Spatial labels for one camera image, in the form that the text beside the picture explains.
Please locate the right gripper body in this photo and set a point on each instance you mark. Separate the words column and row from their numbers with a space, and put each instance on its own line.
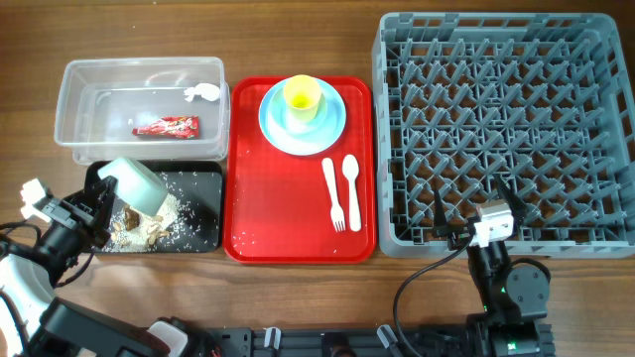
column 459, row 235

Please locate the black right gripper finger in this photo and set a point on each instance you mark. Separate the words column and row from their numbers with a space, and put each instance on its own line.
column 440, row 221
column 517, row 206

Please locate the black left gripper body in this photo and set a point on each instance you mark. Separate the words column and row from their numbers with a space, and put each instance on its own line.
column 66, row 238

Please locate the green bowl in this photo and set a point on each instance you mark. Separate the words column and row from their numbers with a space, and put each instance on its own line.
column 136, row 185

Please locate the red snack wrapper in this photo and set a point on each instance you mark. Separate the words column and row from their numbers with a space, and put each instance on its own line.
column 180, row 127

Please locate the white tissue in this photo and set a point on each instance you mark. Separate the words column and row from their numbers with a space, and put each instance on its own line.
column 206, row 91

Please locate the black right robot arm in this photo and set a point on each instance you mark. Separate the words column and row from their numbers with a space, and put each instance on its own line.
column 514, row 293

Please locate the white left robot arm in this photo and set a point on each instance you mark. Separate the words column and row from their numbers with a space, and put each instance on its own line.
column 34, row 320

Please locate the black waste tray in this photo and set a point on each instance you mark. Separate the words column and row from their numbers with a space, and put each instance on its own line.
column 198, row 208

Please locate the grey dishwasher rack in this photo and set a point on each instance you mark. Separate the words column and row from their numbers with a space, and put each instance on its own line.
column 541, row 100

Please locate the rice and food scraps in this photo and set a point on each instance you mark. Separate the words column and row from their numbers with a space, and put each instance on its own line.
column 144, row 228

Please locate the white plastic fork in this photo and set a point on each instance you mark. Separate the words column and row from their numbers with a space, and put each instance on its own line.
column 336, row 211

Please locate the white plastic spoon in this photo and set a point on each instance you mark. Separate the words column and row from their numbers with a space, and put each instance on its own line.
column 350, row 169

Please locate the clear plastic bin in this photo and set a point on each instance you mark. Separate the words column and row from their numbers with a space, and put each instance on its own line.
column 102, row 100

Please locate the light blue plate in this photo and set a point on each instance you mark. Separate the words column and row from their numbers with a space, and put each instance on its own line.
column 315, row 141

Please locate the red plastic tray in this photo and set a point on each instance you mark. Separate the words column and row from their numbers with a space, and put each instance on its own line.
column 277, row 205

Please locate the yellow plastic cup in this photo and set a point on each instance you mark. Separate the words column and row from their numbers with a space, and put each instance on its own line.
column 302, row 94

